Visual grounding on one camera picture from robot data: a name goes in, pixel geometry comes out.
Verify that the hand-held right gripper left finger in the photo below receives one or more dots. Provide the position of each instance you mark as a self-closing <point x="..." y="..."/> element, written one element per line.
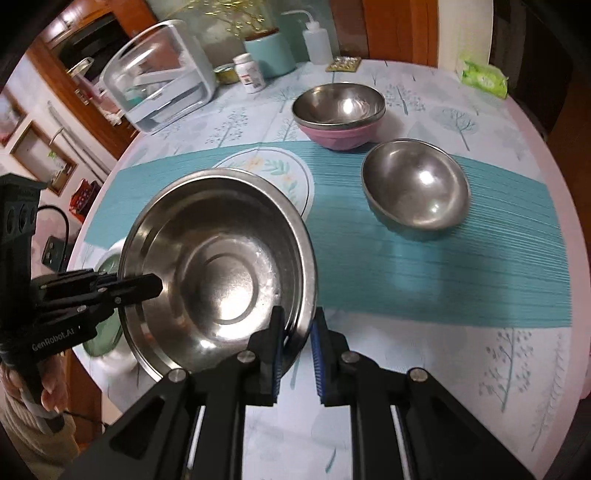
<point x="277" y="364"/>

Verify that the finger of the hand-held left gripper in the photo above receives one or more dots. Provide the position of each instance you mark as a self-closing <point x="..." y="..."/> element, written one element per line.
<point x="138" y="288"/>
<point x="69" y="279"/>

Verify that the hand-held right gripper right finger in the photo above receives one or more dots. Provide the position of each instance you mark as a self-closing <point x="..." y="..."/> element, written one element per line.
<point x="318" y="369"/>

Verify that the white round plate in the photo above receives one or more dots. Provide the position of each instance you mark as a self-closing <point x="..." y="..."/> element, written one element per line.
<point x="111" y="253"/>

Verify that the green round plate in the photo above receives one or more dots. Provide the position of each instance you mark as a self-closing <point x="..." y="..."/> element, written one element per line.
<point x="104" y="334"/>

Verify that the large stainless steel bowl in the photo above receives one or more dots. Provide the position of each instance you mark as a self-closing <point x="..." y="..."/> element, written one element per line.
<point x="221" y="277"/>

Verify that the person's left forearm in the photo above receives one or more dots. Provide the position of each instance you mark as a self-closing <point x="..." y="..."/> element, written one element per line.
<point x="27" y="438"/>

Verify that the person's left hand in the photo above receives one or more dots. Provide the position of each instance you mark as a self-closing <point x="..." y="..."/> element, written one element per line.
<point x="53" y="392"/>

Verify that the red basket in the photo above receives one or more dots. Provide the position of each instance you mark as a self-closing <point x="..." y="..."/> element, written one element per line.
<point x="83" y="198"/>

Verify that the teal striped table runner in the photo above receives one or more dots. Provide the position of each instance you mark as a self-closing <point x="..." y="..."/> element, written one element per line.
<point x="415" y="277"/>

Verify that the round floral white trivet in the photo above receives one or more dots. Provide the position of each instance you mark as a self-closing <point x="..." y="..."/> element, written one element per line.
<point x="272" y="166"/>

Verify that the steel bowl with green outside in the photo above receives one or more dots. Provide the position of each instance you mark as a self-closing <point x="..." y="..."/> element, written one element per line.
<point x="415" y="189"/>

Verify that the black range hood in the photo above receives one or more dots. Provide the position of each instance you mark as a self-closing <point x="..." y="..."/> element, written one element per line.
<point x="92" y="39"/>

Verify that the pink bowl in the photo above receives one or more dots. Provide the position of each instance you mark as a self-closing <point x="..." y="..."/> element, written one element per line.
<point x="339" y="138"/>

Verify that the white pill bottle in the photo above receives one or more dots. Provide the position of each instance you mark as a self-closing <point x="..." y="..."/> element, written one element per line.
<point x="249" y="74"/>

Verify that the teal canister with wooden lid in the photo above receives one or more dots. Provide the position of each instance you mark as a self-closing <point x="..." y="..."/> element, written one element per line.
<point x="272" y="55"/>

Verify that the gold door ornament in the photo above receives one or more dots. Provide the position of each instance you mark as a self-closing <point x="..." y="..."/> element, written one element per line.
<point x="240" y="21"/>

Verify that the clear plastic squeeze bottle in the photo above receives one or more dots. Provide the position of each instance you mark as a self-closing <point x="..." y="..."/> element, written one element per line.
<point x="317" y="46"/>

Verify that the small blister pack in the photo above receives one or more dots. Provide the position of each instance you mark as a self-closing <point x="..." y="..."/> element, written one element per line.
<point x="342" y="63"/>

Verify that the green wet wipes pack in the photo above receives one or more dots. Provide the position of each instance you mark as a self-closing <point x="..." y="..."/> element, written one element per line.
<point x="485" y="81"/>

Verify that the frosted glass wooden door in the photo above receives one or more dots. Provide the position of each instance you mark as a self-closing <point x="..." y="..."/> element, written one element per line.
<point x="351" y="27"/>

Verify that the wooden framed wall niche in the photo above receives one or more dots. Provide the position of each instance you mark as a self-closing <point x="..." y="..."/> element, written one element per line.
<point x="44" y="157"/>

